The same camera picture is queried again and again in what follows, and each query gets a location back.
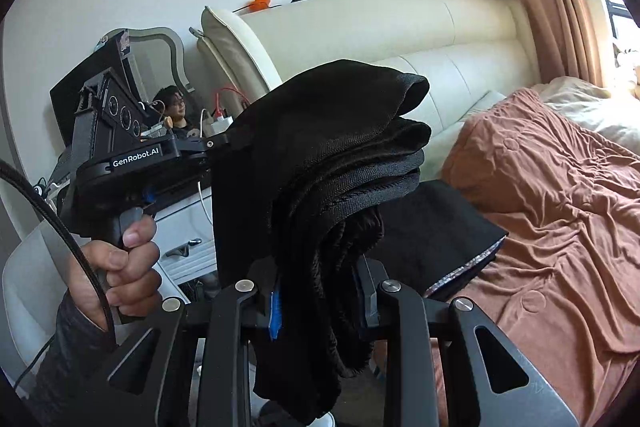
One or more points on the silver framed mirror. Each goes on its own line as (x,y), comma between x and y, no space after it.
(160,57)

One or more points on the black pants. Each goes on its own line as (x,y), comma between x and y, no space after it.
(300,157)

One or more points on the black folded cloth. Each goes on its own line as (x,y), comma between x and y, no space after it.
(440,227)

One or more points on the white bed sheet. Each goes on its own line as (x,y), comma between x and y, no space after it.
(590,107)

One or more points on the person's left hand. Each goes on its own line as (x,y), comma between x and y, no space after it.
(125,267)

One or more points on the cream padded headboard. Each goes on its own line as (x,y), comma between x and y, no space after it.
(375,32)

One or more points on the white nightstand drawer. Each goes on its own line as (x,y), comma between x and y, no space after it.
(185,227)

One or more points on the white power strip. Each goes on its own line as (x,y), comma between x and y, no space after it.
(220,125)

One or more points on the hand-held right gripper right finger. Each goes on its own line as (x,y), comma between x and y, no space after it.
(370,302)

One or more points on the person's left forearm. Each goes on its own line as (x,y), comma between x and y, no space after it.
(65,357)

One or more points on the small orange object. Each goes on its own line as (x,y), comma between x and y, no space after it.
(260,3)

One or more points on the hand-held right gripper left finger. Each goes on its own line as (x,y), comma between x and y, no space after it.
(274,322)

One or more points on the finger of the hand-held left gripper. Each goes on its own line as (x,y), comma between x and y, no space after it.
(205,143)

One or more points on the brown fleece blanket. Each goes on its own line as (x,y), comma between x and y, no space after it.
(560,217)

